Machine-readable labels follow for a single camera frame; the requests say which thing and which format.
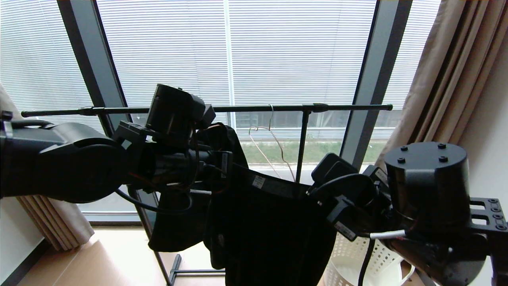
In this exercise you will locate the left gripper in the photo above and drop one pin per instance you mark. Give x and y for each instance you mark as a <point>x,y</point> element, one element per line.
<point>182,167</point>

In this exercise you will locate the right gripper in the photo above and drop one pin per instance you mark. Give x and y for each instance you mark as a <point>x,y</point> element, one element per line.
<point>349,218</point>

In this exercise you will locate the black garment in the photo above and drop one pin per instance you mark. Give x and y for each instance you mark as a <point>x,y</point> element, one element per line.
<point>270,230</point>
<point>174,230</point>

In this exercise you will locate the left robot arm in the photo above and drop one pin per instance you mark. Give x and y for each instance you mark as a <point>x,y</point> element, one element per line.
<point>71,163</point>

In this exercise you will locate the white laundry basket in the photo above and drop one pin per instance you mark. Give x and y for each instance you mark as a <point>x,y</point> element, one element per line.
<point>345,262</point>

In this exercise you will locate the black clothes rack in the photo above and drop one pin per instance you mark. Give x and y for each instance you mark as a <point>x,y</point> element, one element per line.
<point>337,107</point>

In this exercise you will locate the brown curtain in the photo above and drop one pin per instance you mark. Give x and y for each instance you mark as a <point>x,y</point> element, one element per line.
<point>59,222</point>
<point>448,71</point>

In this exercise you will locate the window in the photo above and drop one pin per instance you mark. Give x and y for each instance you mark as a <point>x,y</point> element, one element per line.
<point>373,59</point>

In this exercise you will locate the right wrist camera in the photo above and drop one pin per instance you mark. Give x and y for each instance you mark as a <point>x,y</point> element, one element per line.
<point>329,167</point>

